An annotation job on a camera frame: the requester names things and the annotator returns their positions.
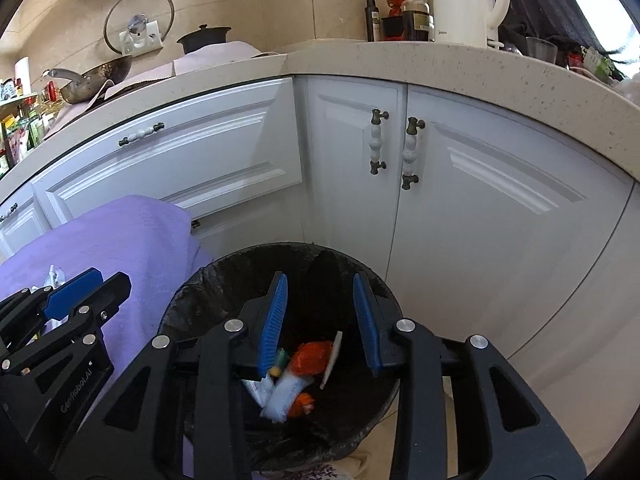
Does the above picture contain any white tube green print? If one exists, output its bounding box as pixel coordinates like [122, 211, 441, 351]
[260, 370, 314, 422]

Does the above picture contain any small orange plastic bag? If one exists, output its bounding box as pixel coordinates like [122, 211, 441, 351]
[288, 392, 314, 417]

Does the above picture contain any large red plastic bag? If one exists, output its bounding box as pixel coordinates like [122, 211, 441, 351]
[288, 341, 333, 376]

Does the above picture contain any black trash bin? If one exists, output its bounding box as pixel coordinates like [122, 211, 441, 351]
[158, 243, 398, 471]

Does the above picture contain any purple tablecloth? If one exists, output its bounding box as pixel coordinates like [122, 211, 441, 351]
[1, 195, 212, 398]

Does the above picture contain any white spice rack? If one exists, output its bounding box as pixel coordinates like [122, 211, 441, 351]
[1, 78, 58, 177]

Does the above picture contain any steel wok pan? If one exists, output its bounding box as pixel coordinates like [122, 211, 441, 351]
[42, 55, 134, 105]

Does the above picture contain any pink cloth on stove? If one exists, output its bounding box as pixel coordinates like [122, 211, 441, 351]
[44, 41, 262, 138]

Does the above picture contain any black clay pot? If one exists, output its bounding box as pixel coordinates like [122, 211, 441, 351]
[177, 24, 231, 54]

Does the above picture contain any glass pot lid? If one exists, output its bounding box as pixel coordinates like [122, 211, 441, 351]
[102, 0, 176, 58]

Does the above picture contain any drinking glass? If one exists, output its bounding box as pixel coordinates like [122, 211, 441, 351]
[526, 37, 558, 64]

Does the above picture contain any dark olive oil bottle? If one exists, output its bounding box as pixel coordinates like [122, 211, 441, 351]
[364, 0, 381, 42]

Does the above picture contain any dark soy sauce bottle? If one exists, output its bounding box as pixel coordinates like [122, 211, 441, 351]
[401, 0, 433, 41]

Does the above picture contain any red box on counter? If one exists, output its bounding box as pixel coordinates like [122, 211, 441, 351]
[382, 0, 405, 41]

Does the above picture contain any white electric kettle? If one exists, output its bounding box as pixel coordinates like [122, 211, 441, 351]
[433, 0, 511, 49]

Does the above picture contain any left cabinet handle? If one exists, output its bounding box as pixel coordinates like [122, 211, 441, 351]
[0, 203, 18, 222]

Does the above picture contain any middle drawer handle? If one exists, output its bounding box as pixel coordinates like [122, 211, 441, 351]
[118, 122, 165, 146]

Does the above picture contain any corner door right handle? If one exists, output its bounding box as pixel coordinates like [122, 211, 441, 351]
[401, 117, 425, 191]

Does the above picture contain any corner door handle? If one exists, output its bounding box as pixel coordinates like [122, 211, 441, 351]
[401, 117, 425, 191]
[369, 108, 390, 176]

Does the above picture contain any corner door left handle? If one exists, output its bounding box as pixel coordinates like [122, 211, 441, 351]
[369, 108, 390, 176]

